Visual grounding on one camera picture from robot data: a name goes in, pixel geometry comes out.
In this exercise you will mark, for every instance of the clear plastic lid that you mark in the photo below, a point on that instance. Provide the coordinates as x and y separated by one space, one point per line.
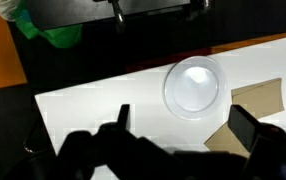
194 87

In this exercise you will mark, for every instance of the white rounded object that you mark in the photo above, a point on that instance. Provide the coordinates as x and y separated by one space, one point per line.
3 7

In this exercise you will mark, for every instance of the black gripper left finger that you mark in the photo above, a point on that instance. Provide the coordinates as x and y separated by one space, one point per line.
124 115

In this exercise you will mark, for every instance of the green plastic bag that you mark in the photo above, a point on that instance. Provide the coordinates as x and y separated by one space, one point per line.
61 36

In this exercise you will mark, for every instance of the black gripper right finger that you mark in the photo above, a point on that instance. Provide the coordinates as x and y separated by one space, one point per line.
244 128

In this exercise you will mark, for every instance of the small brown paper sheet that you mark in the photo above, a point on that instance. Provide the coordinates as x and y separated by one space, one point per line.
224 140

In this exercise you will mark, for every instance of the black chair with metal frame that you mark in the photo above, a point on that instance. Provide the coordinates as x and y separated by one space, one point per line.
36 141

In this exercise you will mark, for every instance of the long brown paper sheet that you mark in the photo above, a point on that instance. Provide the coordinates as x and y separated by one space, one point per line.
261 98

